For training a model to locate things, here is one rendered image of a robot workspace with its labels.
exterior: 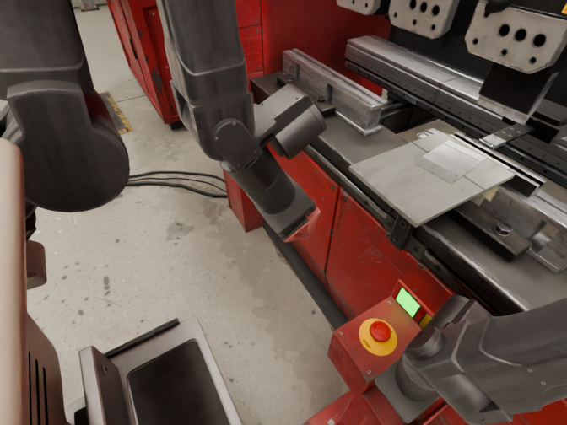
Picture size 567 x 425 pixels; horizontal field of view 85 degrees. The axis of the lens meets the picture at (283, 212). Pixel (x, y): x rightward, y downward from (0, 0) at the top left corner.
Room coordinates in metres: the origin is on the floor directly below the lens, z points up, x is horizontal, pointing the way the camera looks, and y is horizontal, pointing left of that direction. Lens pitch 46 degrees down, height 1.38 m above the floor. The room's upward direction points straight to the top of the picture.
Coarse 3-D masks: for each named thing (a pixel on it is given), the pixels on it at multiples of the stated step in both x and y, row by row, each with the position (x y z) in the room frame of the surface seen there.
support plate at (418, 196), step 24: (408, 144) 0.57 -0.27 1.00; (432, 144) 0.57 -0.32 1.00; (360, 168) 0.49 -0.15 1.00; (384, 168) 0.49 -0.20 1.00; (408, 168) 0.49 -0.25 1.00; (480, 168) 0.49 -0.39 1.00; (504, 168) 0.49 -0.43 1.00; (384, 192) 0.42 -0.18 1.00; (408, 192) 0.42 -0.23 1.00; (432, 192) 0.42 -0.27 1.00; (456, 192) 0.42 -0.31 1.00; (480, 192) 0.42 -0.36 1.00; (408, 216) 0.36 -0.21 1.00; (432, 216) 0.36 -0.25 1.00
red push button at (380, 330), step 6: (372, 324) 0.26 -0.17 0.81; (378, 324) 0.26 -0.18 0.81; (384, 324) 0.26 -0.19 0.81; (372, 330) 0.25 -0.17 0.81; (378, 330) 0.25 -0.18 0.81; (384, 330) 0.25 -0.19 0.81; (390, 330) 0.25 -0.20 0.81; (372, 336) 0.24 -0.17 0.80; (378, 336) 0.24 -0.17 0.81; (384, 336) 0.24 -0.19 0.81; (390, 336) 0.24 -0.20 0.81
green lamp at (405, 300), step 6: (402, 288) 0.32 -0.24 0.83; (402, 294) 0.32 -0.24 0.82; (408, 294) 0.31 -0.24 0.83; (402, 300) 0.31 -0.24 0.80; (408, 300) 0.30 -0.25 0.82; (402, 306) 0.31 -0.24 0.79; (408, 306) 0.30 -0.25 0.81; (414, 306) 0.29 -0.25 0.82; (408, 312) 0.29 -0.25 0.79; (414, 312) 0.29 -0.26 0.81
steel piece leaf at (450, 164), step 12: (444, 144) 0.57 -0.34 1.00; (420, 156) 0.50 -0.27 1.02; (432, 156) 0.53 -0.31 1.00; (444, 156) 0.53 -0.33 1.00; (456, 156) 0.53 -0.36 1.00; (468, 156) 0.53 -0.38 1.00; (432, 168) 0.48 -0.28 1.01; (444, 168) 0.46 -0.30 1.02; (456, 168) 0.49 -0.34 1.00; (468, 168) 0.49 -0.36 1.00
